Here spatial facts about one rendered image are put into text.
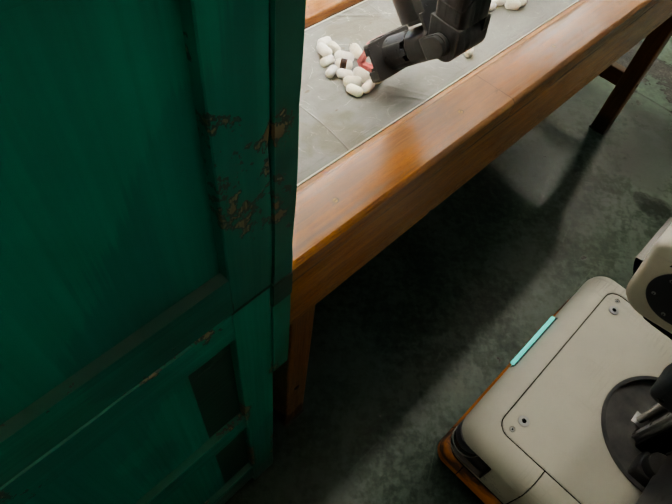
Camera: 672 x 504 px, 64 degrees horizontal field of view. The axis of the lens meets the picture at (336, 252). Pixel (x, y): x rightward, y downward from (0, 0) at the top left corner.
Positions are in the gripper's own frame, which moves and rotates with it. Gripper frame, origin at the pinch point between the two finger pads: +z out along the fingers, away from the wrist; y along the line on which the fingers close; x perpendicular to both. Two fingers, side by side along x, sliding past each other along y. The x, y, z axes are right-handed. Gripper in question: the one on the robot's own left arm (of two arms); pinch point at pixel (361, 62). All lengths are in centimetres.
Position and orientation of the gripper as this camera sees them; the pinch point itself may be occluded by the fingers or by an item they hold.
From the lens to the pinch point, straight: 108.2
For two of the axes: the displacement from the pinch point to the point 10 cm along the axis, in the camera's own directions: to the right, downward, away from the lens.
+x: 3.8, 8.5, 3.7
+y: -7.2, 5.2, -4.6
